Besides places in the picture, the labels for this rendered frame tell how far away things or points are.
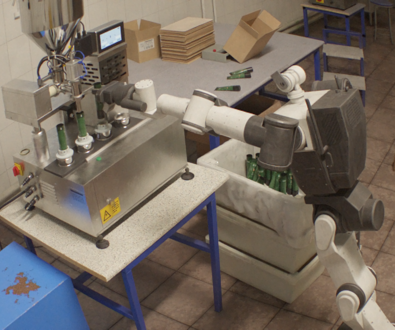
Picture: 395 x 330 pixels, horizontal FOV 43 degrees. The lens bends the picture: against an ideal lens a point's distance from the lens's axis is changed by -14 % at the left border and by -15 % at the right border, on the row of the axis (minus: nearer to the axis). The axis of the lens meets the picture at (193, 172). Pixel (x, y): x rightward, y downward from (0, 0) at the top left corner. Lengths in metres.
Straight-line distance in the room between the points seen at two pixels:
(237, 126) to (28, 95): 0.81
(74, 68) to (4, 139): 1.80
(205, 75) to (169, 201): 1.35
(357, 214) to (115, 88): 0.97
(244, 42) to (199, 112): 1.86
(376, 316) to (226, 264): 1.14
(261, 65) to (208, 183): 1.41
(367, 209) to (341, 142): 0.27
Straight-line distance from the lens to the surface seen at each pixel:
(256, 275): 2.85
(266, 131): 1.63
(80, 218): 2.09
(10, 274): 2.33
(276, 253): 2.66
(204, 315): 2.81
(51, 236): 2.22
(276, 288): 2.82
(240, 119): 1.69
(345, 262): 2.00
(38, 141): 2.14
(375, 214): 1.85
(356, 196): 1.87
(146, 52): 3.83
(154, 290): 3.00
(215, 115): 1.74
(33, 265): 2.34
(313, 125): 1.68
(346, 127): 1.68
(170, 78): 3.47
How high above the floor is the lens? 2.02
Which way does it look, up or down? 31 degrees down
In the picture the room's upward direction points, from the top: 6 degrees counter-clockwise
